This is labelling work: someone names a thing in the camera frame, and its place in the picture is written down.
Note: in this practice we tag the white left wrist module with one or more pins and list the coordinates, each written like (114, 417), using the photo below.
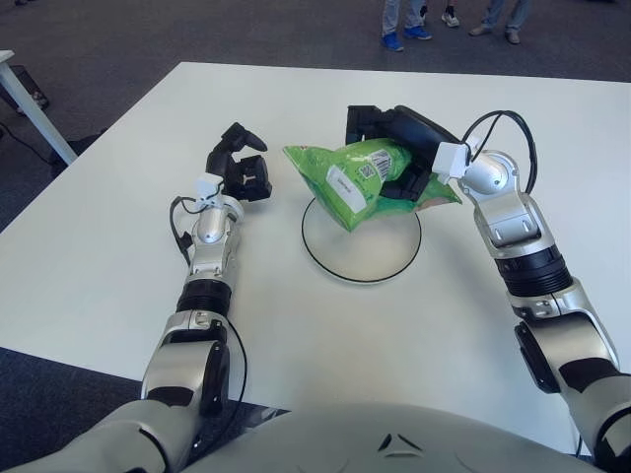
(208, 184)

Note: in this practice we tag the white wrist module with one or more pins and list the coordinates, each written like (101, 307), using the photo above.
(208, 184)
(448, 160)

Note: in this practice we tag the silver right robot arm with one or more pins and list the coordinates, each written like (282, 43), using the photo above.
(517, 222)

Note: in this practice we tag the person with beige shoes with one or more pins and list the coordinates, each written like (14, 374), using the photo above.
(515, 17)

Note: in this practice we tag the green snack bag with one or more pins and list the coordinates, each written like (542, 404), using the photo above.
(345, 182)

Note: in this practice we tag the white plate with black rim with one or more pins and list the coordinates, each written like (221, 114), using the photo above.
(365, 256)

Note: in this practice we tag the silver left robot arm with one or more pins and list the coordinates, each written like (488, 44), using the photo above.
(209, 276)

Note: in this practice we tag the person with white sneakers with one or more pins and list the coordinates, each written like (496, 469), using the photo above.
(449, 19)

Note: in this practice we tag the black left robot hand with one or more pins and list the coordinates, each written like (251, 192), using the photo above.
(244, 180)

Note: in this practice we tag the black object on floor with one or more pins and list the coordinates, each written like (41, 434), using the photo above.
(32, 86)

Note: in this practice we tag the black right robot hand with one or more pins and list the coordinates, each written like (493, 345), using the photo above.
(414, 128)

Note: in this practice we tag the white table leg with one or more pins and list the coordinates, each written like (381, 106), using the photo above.
(34, 113)

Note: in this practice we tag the person with blue shoes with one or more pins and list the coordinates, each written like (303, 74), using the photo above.
(392, 20)

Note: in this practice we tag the grey robot torso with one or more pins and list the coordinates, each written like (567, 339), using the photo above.
(345, 438)

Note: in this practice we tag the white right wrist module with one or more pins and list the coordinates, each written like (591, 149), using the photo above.
(448, 160)

